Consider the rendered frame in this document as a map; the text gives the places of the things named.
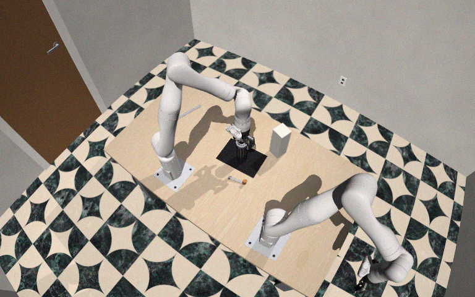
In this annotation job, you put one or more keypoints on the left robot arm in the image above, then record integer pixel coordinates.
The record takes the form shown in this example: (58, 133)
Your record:
(180, 72)

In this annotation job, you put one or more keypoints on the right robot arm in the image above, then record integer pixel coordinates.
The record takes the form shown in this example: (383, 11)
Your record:
(357, 195)

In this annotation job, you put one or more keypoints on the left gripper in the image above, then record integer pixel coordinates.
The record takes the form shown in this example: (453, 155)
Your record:
(245, 135)

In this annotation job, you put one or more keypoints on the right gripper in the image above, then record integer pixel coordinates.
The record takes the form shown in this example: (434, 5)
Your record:
(365, 282)

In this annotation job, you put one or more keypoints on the black rectangular mat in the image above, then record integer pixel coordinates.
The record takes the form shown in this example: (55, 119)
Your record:
(252, 164)

